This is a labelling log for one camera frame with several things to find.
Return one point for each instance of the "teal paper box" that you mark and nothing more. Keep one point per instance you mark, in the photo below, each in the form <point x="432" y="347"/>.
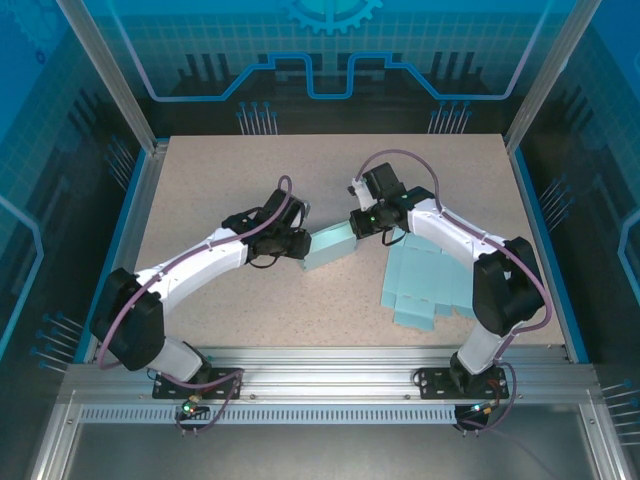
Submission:
<point x="415" y="290"/>
<point x="327" y="247"/>

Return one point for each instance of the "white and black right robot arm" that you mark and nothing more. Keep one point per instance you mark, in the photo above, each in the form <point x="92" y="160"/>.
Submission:
<point x="440" y="230"/>

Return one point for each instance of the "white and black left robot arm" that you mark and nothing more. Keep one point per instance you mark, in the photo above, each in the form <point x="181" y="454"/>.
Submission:
<point x="200" y="260"/>

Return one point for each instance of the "aluminium mounting beam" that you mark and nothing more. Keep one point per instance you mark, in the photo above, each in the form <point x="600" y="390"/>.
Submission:
<point x="325" y="370"/>

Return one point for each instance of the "small board with green light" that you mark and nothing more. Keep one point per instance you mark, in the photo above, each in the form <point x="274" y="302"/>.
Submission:
<point x="480" y="409"/>
<point x="189" y="407"/>

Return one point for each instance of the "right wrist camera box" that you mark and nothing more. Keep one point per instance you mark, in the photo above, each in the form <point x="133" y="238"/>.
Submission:
<point x="361" y="192"/>

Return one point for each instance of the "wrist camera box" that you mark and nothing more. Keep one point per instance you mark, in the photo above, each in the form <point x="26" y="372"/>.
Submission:
<point x="361" y="192"/>
<point x="305" y="209"/>

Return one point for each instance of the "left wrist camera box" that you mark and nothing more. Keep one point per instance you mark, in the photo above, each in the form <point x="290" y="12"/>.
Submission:
<point x="305" y="209"/>

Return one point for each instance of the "blue edged side rail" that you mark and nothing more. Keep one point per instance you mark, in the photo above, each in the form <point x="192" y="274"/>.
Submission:
<point x="134" y="225"/>
<point x="539" y="225"/>

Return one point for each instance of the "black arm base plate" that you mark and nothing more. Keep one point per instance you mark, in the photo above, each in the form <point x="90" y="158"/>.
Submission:
<point x="227" y="392"/>
<point x="435" y="385"/>

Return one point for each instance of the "aluminium frame post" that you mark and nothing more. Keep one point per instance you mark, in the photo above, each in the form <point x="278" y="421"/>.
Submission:
<point x="120" y="85"/>
<point x="543" y="85"/>

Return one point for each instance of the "aluminium lower frame rail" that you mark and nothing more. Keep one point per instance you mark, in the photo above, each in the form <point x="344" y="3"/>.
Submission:
<point x="602" y="445"/>
<point x="50" y="450"/>

